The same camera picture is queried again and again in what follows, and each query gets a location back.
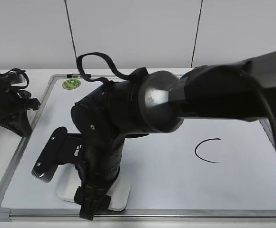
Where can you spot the green round magnet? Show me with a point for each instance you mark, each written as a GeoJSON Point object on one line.
{"type": "Point", "coordinates": [71, 84]}

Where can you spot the white whiteboard eraser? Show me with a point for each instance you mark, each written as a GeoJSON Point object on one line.
{"type": "Point", "coordinates": [119, 191]}

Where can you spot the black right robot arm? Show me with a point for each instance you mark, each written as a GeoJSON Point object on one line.
{"type": "Point", "coordinates": [143, 103]}

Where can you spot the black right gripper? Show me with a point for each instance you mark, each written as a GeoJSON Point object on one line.
{"type": "Point", "coordinates": [101, 141]}

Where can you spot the black silver frame clip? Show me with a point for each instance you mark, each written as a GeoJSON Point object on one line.
{"type": "Point", "coordinates": [79, 76]}

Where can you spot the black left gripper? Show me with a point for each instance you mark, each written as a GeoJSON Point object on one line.
{"type": "Point", "coordinates": [14, 103]}

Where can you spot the grey framed whiteboard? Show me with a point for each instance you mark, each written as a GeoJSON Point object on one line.
{"type": "Point", "coordinates": [207, 169]}

